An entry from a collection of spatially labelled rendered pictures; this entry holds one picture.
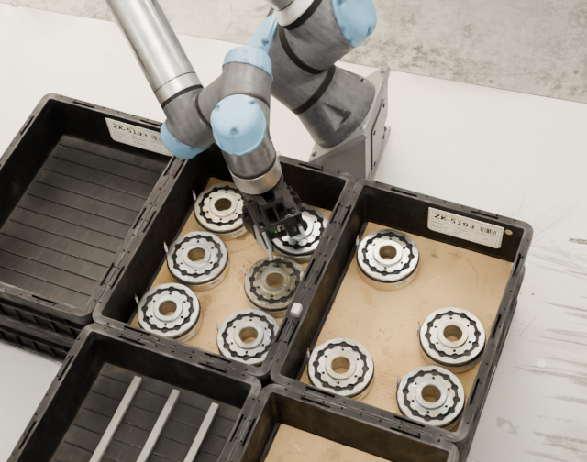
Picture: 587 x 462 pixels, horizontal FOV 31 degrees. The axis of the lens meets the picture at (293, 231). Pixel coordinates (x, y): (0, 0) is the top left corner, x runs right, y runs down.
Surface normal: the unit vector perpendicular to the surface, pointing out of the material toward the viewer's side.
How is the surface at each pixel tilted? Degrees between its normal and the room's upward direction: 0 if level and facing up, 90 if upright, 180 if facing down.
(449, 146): 0
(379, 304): 0
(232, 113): 8
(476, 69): 0
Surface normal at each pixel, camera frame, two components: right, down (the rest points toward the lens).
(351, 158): -0.29, 0.80
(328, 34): -0.12, 0.67
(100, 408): -0.07, -0.57
